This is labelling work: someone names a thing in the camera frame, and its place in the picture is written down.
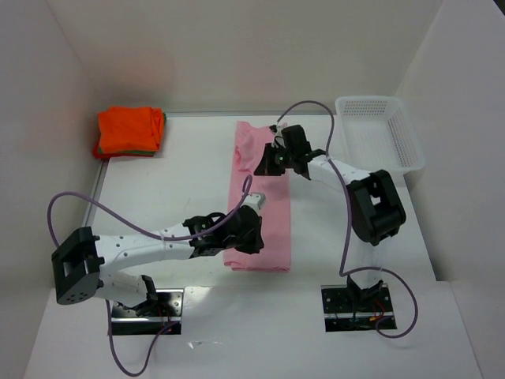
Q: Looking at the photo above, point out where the pink t shirt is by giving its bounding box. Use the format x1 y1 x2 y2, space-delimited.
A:
223 120 292 272

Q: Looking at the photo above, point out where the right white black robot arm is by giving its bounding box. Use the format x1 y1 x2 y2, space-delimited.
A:
254 125 406 310

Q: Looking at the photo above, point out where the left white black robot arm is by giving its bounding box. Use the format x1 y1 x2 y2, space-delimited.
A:
51 205 264 315

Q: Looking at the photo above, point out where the white perforated plastic basket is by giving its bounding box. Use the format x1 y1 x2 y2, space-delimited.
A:
335 96 425 176

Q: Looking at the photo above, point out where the orange folded t shirt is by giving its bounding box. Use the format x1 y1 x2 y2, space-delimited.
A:
92 106 166 159

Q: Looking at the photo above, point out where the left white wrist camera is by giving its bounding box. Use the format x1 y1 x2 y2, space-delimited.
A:
242 193 266 214

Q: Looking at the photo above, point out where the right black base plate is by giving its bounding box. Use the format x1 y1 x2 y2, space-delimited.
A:
320 284 397 332

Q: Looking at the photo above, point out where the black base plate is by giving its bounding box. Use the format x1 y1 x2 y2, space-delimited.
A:
110 288 184 336
320 284 397 332

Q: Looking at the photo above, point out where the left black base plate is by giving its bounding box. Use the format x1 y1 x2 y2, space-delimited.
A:
110 288 184 336

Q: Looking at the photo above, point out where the aluminium table edge rail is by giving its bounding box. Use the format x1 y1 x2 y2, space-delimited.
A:
81 160 108 227

